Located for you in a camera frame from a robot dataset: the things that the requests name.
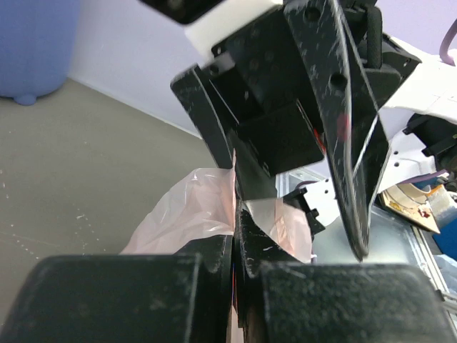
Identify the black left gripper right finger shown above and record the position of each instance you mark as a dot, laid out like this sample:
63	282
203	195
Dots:
280	299

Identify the pink plastic trash bag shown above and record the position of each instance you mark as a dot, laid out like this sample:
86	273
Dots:
202	205

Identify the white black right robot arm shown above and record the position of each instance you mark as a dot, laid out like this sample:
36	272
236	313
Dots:
416	99

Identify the blue trash bin yellow rim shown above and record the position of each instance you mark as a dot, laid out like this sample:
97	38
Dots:
37	40

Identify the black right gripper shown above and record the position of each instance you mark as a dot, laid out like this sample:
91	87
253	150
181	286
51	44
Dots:
277	123

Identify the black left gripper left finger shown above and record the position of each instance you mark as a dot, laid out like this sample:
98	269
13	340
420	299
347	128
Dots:
180	297

